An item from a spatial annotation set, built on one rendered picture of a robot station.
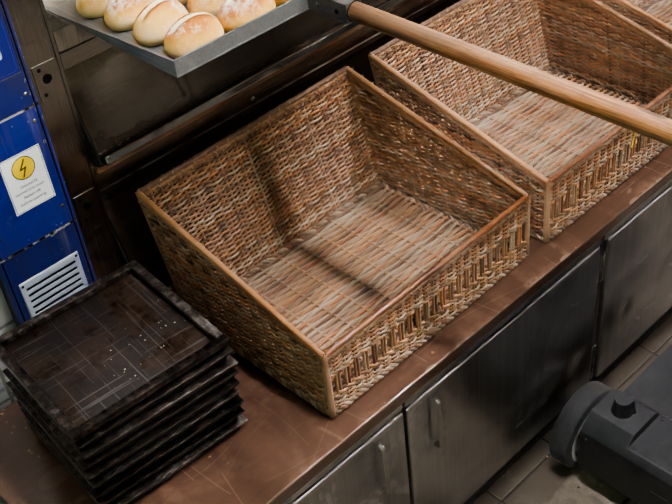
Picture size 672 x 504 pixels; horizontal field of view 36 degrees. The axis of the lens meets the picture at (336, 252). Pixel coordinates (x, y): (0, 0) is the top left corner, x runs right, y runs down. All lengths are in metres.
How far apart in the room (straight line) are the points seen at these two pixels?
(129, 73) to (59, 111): 0.15
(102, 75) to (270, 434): 0.68
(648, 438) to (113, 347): 1.14
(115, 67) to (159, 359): 0.52
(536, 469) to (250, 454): 0.88
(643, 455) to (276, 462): 0.84
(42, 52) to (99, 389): 0.54
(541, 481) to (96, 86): 1.30
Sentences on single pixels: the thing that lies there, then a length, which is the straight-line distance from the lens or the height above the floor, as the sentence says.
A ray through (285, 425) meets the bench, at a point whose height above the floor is 0.58.
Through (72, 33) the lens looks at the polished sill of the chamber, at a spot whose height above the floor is 1.16.
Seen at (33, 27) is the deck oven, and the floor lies 1.20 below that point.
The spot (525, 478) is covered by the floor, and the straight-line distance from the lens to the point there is 2.42.
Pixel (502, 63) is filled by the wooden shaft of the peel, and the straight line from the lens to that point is 1.42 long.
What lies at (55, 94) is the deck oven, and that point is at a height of 1.08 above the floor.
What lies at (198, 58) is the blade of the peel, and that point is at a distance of 1.55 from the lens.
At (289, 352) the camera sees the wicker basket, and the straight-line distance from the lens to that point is 1.76.
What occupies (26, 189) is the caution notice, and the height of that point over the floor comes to 0.96.
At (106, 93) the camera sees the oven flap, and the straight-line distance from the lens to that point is 1.84.
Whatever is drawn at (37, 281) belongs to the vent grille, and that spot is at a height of 0.79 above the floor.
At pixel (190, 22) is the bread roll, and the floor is 1.23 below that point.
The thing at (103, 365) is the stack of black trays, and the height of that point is 0.78.
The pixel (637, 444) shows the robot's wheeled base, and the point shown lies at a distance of 2.26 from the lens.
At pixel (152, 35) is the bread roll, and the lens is 1.61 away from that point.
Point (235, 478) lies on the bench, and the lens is 1.73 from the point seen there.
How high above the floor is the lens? 1.91
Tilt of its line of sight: 39 degrees down
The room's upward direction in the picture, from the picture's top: 7 degrees counter-clockwise
